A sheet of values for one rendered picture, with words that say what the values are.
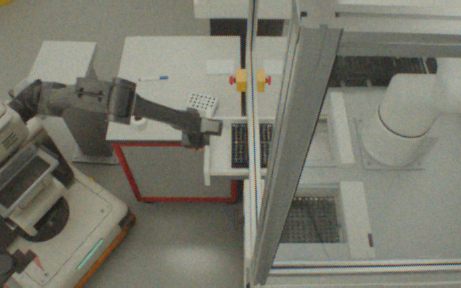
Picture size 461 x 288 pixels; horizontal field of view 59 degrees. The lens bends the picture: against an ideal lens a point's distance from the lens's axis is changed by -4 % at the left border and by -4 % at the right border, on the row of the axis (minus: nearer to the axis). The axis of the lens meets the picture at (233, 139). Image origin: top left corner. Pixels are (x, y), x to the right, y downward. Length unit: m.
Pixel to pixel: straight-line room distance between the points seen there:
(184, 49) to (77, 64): 0.53
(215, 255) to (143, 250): 0.40
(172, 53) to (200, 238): 1.02
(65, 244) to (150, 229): 0.49
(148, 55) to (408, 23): 1.76
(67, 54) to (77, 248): 0.96
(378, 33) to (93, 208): 1.98
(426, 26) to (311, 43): 0.12
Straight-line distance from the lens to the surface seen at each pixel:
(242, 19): 2.24
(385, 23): 0.45
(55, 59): 2.24
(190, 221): 2.45
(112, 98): 1.05
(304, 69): 0.46
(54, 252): 2.25
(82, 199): 2.31
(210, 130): 1.41
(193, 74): 2.01
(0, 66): 3.52
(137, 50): 2.16
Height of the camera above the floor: 2.27
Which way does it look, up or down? 58 degrees down
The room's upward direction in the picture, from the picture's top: 1 degrees clockwise
